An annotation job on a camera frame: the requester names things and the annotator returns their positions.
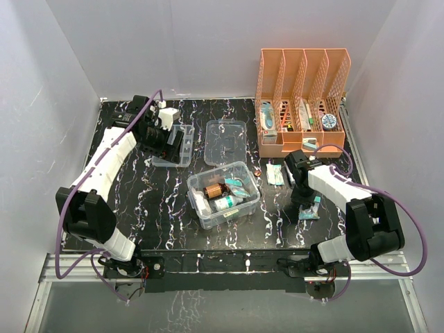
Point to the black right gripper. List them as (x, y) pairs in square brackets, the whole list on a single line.
[(298, 200)]

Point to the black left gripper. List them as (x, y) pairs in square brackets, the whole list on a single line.
[(159, 150)]

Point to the clear divider tray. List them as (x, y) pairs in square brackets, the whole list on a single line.
[(185, 148)]

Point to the white blue bandage roll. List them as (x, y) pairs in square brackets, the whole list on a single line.
[(290, 178)]

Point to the white teal dressing packet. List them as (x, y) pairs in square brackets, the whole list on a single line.
[(274, 174)]

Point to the teal tape packet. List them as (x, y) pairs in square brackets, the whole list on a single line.
[(236, 188), (311, 212)]

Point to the brown orange-capped bottle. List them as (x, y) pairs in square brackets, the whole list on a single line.
[(215, 190)]

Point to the white gauze pad packet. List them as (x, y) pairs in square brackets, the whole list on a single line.
[(202, 204)]

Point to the clear plastic medicine box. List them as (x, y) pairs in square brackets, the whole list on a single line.
[(235, 170)]

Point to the white green-label bottle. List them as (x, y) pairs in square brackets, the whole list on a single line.
[(227, 202)]

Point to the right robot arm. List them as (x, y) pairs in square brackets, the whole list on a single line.
[(372, 224)]

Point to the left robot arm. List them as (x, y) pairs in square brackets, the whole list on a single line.
[(83, 206)]

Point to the blue white stapler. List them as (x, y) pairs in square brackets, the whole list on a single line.
[(309, 144)]

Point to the grey staples box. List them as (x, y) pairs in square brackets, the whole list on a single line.
[(269, 136)]

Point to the white marker pen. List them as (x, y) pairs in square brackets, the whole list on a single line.
[(308, 113)]

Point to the round blue patterned tin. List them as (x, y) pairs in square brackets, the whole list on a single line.
[(329, 122)]

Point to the clear plastic box lid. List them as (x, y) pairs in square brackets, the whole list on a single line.
[(225, 142)]

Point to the orange pen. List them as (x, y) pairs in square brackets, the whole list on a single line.
[(284, 114)]

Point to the peach plastic desk organizer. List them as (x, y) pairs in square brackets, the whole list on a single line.
[(286, 77)]

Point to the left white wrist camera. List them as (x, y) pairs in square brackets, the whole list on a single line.
[(166, 116)]

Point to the aluminium frame rail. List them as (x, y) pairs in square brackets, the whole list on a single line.
[(359, 298)]

